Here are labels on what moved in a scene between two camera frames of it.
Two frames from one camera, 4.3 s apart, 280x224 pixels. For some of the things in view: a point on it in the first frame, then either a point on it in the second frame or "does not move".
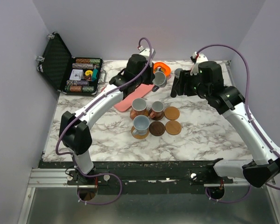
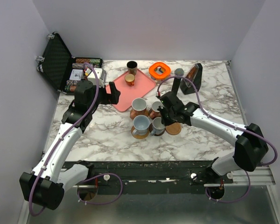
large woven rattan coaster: (134, 113) does not move
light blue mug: (141, 123) does not move
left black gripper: (150, 75) to (113, 98)
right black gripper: (182, 81) to (173, 96)
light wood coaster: (173, 127) does not move
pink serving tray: (140, 92) does not move
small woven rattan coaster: (138, 136) does not move
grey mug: (160, 80) to (158, 127)
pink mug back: (156, 112) does not move
